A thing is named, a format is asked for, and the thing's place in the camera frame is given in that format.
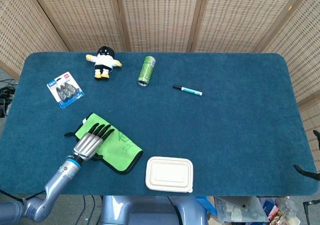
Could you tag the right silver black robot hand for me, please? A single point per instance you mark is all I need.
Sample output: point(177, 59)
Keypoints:
point(308, 173)

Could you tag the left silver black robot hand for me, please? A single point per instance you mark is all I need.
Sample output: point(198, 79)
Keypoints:
point(87, 145)

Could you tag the grey and green cloth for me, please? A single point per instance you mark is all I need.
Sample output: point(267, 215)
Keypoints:
point(120, 150)

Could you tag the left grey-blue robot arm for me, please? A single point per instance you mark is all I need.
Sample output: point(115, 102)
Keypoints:
point(52, 185)

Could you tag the small blue box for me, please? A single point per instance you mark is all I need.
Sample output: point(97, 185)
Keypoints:
point(269, 207)

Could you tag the blue tape blister pack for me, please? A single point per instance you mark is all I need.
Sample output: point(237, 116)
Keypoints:
point(65, 90)

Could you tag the black white plush doll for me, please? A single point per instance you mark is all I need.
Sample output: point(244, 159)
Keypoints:
point(104, 61)

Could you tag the beige lidded food container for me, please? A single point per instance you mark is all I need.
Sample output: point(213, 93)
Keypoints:
point(169, 174)

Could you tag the grey-blue robot torso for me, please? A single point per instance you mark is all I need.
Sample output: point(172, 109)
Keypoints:
point(150, 211)

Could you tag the blue table cloth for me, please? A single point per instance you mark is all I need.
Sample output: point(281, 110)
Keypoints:
point(225, 135)

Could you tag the green drink can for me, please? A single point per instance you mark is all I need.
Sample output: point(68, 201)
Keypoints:
point(146, 70)

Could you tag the teal white marker pen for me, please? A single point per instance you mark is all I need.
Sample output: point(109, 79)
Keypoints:
point(190, 90)

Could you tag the wicker folding screen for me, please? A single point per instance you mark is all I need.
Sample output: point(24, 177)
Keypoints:
point(160, 17)

